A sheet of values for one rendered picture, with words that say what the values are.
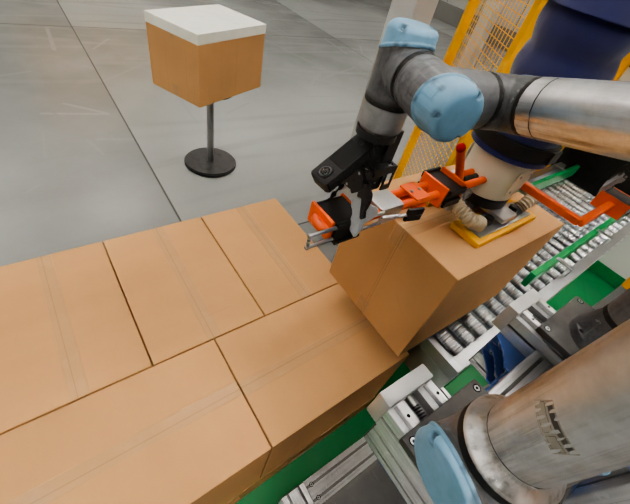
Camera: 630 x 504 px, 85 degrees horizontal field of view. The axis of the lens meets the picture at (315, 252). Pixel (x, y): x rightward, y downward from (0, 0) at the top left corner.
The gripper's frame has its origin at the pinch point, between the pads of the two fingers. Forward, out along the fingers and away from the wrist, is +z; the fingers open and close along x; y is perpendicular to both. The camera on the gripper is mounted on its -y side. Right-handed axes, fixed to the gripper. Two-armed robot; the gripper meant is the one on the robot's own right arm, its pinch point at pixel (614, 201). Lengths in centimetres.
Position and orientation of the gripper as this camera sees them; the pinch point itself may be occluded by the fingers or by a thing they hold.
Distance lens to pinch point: 139.9
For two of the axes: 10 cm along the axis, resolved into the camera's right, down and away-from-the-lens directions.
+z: -2.0, 6.9, 7.0
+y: -8.1, 2.9, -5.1
